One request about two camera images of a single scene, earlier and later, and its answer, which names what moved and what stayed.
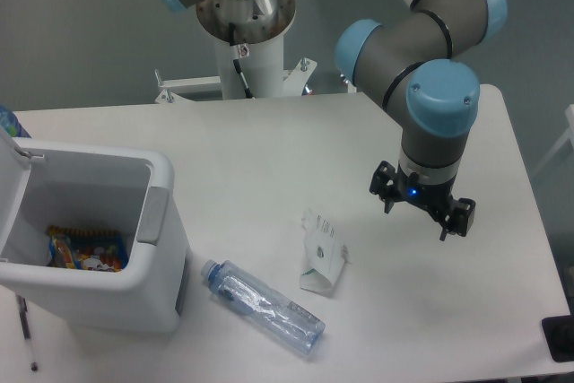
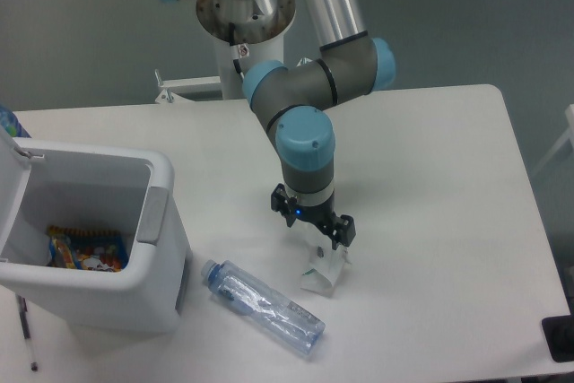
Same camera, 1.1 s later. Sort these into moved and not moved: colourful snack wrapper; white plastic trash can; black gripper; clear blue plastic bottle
Moved: black gripper
Not moved: clear blue plastic bottle; white plastic trash can; colourful snack wrapper
